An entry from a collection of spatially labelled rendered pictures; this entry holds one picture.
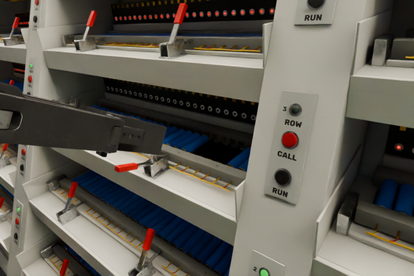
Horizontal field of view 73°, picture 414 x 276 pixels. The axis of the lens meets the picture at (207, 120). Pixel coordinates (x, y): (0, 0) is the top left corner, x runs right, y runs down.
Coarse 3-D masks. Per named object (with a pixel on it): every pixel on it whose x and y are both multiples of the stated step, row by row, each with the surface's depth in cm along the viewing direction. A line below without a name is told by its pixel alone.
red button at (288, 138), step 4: (284, 136) 31; (288, 136) 31; (292, 136) 31; (284, 140) 31; (288, 140) 31; (292, 140) 31; (296, 140) 31; (284, 144) 32; (288, 144) 31; (292, 144) 31
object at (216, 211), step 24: (72, 96) 77; (96, 96) 83; (120, 96) 77; (216, 120) 58; (96, 168) 57; (144, 192) 48; (168, 192) 43; (192, 192) 42; (216, 192) 42; (240, 192) 35; (192, 216) 41; (216, 216) 38
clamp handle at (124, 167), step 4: (152, 156) 46; (152, 160) 47; (120, 164) 42; (124, 164) 43; (128, 164) 43; (132, 164) 43; (136, 164) 44; (140, 164) 44; (144, 164) 45; (148, 164) 46; (116, 168) 41; (120, 168) 41; (124, 168) 42; (128, 168) 42; (132, 168) 43; (136, 168) 44
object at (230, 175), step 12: (144, 156) 51; (168, 156) 50; (180, 156) 47; (192, 156) 47; (192, 168) 46; (204, 168) 45; (216, 168) 43; (228, 168) 43; (216, 180) 42; (228, 180) 42; (240, 180) 41
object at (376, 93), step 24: (360, 24) 26; (384, 24) 37; (360, 48) 28; (384, 48) 30; (408, 48) 30; (360, 72) 29; (384, 72) 28; (408, 72) 27; (360, 96) 28; (384, 96) 27; (408, 96) 26; (384, 120) 27; (408, 120) 26
